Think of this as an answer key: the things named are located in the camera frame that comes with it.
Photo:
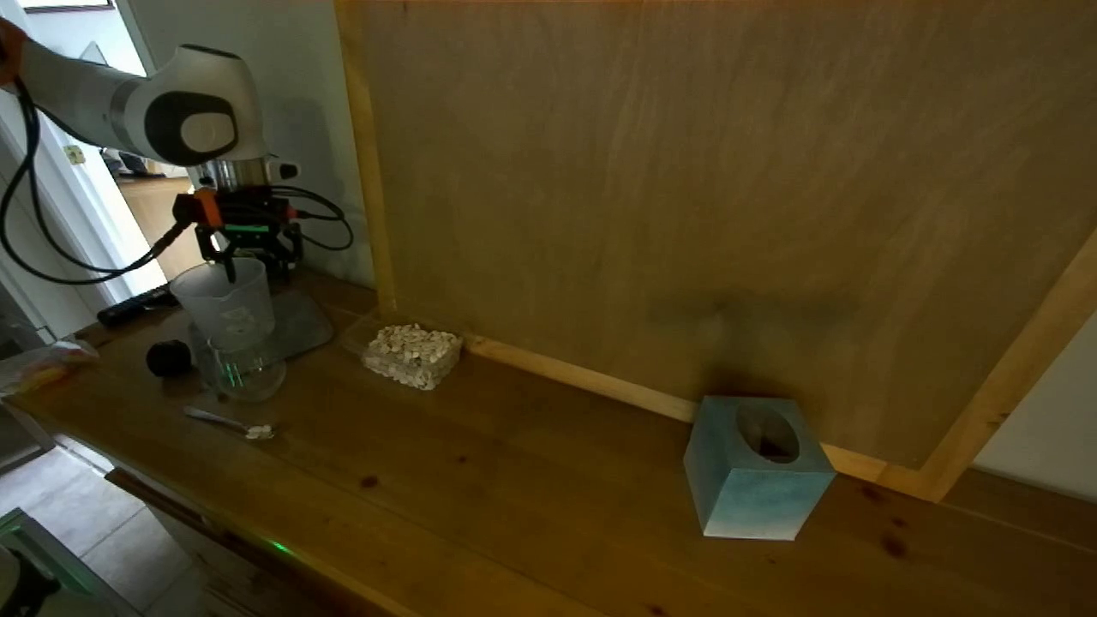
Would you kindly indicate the grey quilted pot holder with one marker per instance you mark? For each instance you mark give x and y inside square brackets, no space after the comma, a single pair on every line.
[301,328]

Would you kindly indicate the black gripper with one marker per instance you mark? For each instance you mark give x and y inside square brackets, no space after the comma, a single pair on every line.
[247,225]

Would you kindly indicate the blue wooden cube holder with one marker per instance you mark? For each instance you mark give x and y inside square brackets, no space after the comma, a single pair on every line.
[757,468]

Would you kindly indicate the small glass cup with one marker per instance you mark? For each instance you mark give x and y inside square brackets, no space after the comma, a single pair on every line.
[242,375]

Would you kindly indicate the clear plastic measuring jug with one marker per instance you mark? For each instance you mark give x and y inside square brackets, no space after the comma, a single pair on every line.
[229,304]

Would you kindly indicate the small black round object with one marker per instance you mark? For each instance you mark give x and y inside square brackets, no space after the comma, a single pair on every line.
[169,359]

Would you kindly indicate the clear container of popcorn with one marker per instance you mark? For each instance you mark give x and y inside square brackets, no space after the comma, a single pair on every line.
[414,353]

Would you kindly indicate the metal spoon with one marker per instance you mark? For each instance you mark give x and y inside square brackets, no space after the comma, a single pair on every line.
[250,432]

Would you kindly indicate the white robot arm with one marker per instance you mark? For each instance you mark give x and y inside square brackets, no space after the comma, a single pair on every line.
[197,110]

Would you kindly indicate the large plywood board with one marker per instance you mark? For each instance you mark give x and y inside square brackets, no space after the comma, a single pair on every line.
[878,207]

